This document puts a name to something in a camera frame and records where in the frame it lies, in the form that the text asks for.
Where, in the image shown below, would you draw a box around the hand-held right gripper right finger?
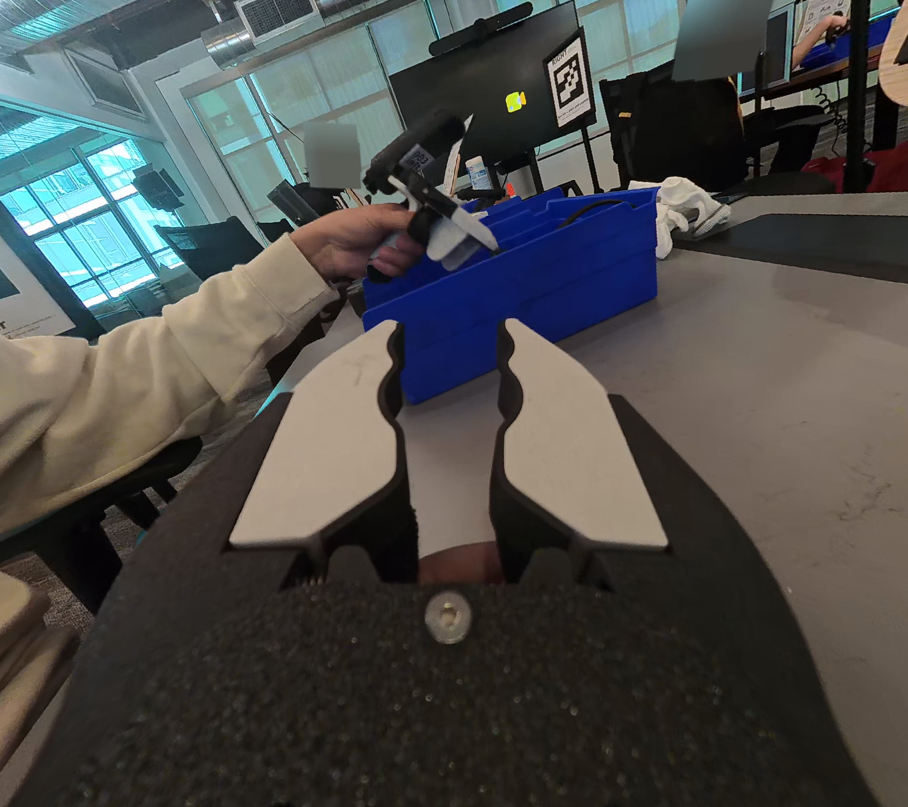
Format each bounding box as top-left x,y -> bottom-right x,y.
488,317 -> 670,584

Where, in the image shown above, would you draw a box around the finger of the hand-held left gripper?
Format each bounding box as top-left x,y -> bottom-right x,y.
424,219 -> 485,272
426,191 -> 501,254

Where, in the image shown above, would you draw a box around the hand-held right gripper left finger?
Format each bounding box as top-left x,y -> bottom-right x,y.
228,319 -> 419,584

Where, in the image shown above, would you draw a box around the blue plastic bin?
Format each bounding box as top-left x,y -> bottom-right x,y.
362,186 -> 659,405

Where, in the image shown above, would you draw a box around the black thin cable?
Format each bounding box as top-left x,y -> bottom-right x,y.
560,200 -> 629,229

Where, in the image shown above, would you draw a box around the black monitor on arm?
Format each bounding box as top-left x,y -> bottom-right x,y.
794,0 -> 884,194

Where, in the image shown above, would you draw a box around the grey desk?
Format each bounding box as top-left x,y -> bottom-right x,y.
252,193 -> 908,807

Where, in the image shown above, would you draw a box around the person's left hand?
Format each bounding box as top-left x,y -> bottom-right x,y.
291,204 -> 428,284

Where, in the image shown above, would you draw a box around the marker sign on stand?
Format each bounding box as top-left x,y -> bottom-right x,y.
542,26 -> 605,192

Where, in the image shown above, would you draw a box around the white crumpled glove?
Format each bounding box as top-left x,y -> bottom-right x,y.
628,177 -> 732,260

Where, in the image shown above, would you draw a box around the person's black chair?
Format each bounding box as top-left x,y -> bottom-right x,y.
0,438 -> 203,616

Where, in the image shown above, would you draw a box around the black mat on table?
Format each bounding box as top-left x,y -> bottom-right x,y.
674,213 -> 908,283

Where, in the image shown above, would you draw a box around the black and white marker poster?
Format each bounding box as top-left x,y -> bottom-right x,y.
0,232 -> 75,341

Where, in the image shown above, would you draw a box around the distant blue bins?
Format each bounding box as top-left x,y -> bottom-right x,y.
809,16 -> 895,70

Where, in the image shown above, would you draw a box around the red bin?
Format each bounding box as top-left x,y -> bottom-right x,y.
802,143 -> 908,194

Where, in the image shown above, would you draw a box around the small black wall speaker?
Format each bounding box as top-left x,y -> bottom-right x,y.
131,165 -> 187,212

